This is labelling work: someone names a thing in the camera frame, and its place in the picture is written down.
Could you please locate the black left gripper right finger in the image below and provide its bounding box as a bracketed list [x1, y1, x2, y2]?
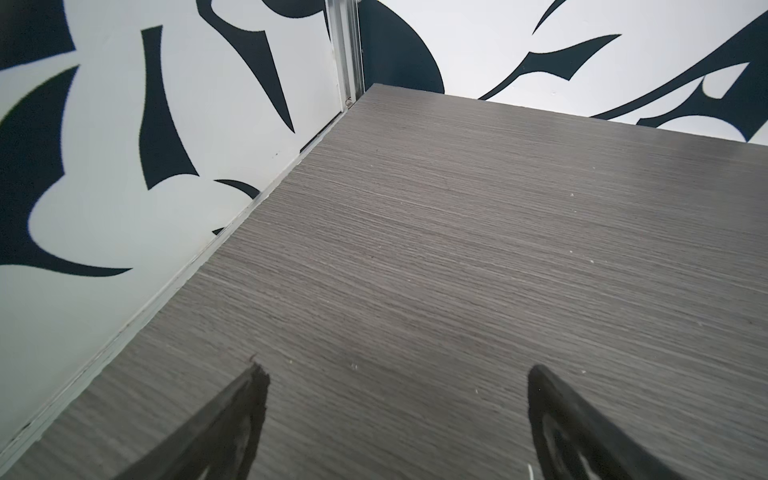
[527, 364, 682, 480]

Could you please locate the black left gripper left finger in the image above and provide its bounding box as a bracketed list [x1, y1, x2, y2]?
[117, 363, 270, 479]

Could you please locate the aluminium corner frame post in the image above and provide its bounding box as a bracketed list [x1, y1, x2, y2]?
[325, 0, 366, 111]

